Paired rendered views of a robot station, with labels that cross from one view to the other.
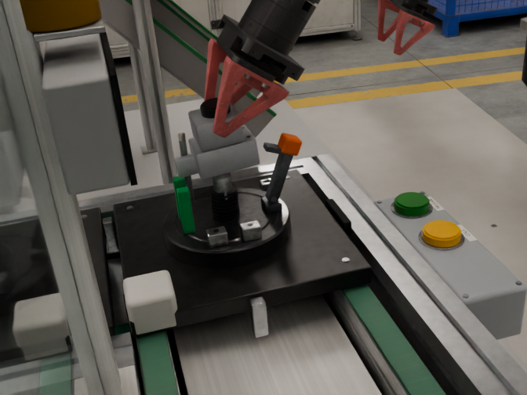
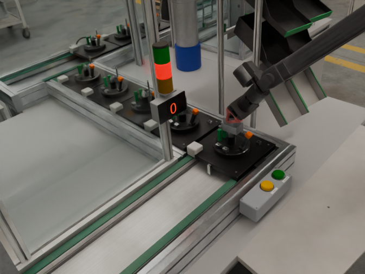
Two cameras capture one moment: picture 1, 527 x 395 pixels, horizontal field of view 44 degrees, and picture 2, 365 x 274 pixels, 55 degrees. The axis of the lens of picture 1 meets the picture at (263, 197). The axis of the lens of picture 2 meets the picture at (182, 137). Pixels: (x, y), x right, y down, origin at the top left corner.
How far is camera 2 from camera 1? 90 cm
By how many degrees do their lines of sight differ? 51
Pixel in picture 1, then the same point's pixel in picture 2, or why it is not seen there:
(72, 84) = (152, 104)
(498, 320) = (249, 212)
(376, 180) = (328, 167)
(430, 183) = (342, 181)
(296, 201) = (257, 151)
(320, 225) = (248, 161)
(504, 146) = not seen: outside the picture
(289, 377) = (201, 185)
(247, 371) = (198, 177)
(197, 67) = (269, 97)
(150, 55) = not seen: hidden behind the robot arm
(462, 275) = (251, 195)
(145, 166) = not seen: hidden behind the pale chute
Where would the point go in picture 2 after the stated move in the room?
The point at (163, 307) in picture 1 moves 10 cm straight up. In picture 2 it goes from (192, 151) to (190, 130)
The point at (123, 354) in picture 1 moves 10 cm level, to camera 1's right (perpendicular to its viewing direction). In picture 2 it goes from (179, 155) to (194, 169)
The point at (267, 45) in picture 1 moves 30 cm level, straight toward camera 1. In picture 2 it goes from (239, 107) to (159, 140)
